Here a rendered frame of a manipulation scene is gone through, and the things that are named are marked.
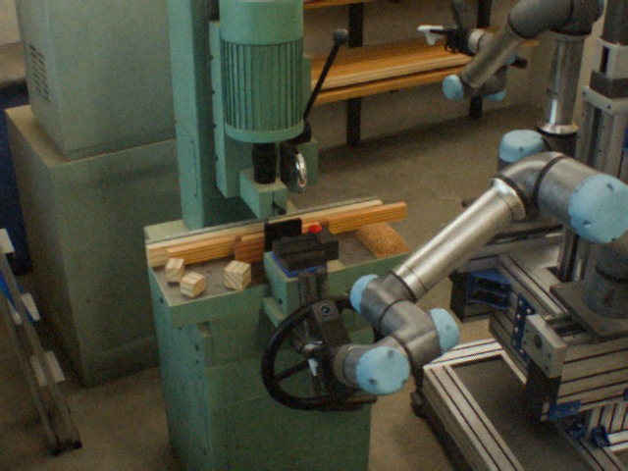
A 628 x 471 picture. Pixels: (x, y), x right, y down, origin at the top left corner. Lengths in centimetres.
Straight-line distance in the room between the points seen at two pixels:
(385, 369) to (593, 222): 44
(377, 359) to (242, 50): 72
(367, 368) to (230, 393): 70
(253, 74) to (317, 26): 290
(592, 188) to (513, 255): 91
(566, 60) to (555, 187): 84
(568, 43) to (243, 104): 95
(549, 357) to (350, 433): 59
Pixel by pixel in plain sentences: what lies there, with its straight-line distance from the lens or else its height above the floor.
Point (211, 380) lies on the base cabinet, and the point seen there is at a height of 68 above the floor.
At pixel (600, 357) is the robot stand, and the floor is 71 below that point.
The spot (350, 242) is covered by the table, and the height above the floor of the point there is 90.
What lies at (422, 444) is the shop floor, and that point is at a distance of 270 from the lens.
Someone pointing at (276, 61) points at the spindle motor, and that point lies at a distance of 166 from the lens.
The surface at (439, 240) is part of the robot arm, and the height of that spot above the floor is 115.
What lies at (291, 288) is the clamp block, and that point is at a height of 94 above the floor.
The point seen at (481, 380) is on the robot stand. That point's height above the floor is 21.
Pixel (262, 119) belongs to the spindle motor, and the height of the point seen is 125.
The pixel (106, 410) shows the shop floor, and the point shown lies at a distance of 288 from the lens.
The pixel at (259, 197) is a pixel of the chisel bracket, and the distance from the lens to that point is 180.
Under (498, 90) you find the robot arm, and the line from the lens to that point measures 247.
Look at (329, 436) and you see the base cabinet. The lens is 213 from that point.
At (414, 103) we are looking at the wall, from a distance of 514.
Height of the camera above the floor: 184
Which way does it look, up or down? 28 degrees down
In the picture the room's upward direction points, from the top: straight up
